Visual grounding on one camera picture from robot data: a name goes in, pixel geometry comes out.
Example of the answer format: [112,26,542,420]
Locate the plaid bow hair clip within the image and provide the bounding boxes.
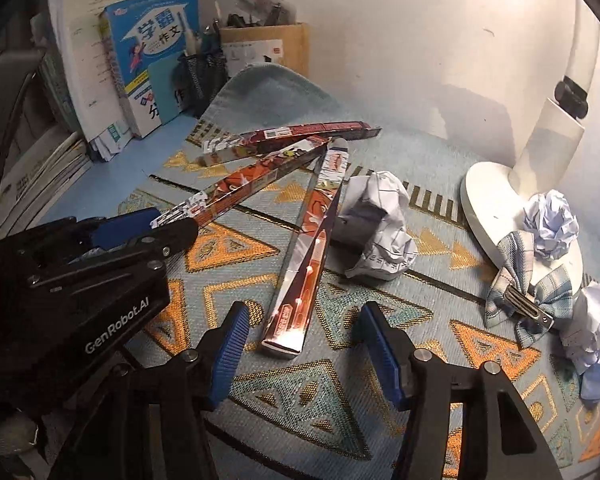
[483,231,573,349]

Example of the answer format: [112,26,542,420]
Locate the flat stacked books left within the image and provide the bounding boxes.
[0,126,92,238]

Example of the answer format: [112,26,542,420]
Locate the long red box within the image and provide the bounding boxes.
[196,122,381,167]
[150,136,328,229]
[260,138,349,359]

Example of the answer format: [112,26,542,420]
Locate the crumpled paper on lamp base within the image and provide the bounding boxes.
[524,190,580,260]

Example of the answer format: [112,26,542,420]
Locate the white desk lamp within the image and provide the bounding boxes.
[460,0,600,268]

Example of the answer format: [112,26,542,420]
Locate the blue patterned woven mat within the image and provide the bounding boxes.
[40,63,600,480]

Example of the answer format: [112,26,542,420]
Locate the crumpled paper pile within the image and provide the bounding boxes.
[560,281,600,401]

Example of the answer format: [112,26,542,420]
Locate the long red box top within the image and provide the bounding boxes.
[196,122,381,167]

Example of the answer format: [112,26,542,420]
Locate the crumpled paper on mat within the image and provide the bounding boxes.
[332,171,418,281]

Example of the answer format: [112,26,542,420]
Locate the blue study book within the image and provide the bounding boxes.
[99,0,199,138]

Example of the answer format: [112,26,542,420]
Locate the black mesh pen holder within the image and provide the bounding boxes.
[178,49,228,118]

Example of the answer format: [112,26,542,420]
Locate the white paper stack upright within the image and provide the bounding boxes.
[47,0,124,142]

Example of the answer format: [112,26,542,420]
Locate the wooden desk organizer box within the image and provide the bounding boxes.
[221,23,310,78]

